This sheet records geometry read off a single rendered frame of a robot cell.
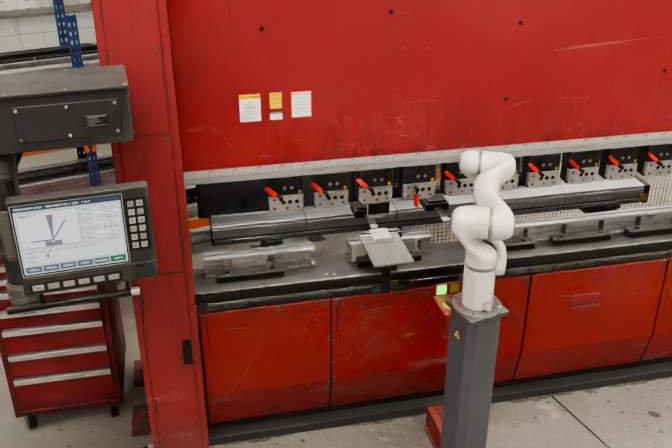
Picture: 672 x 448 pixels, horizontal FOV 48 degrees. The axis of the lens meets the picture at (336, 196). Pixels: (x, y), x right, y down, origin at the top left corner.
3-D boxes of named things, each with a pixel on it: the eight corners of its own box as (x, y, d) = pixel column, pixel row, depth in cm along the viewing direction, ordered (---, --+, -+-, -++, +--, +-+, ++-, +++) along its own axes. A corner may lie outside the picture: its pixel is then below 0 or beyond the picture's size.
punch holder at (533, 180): (527, 188, 353) (531, 156, 346) (519, 181, 361) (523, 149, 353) (557, 186, 356) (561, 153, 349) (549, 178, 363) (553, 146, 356)
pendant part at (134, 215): (24, 297, 260) (4, 203, 245) (26, 279, 271) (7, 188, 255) (158, 277, 272) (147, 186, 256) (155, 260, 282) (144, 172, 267)
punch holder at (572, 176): (567, 185, 357) (572, 152, 350) (558, 177, 364) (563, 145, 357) (596, 182, 360) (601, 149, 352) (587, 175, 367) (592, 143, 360)
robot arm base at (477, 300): (511, 311, 295) (516, 270, 287) (470, 324, 287) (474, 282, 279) (482, 287, 310) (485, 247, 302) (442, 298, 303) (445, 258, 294)
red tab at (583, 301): (571, 310, 374) (573, 298, 371) (569, 307, 376) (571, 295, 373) (599, 306, 377) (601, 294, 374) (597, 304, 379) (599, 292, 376)
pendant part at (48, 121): (8, 331, 266) (-45, 99, 229) (13, 294, 288) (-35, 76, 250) (156, 307, 280) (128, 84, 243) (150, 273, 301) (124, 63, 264)
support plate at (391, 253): (373, 267, 326) (374, 265, 325) (359, 238, 349) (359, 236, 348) (414, 263, 329) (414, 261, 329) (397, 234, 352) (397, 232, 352)
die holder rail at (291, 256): (204, 278, 340) (203, 260, 335) (204, 271, 345) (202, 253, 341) (315, 266, 349) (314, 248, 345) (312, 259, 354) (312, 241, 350)
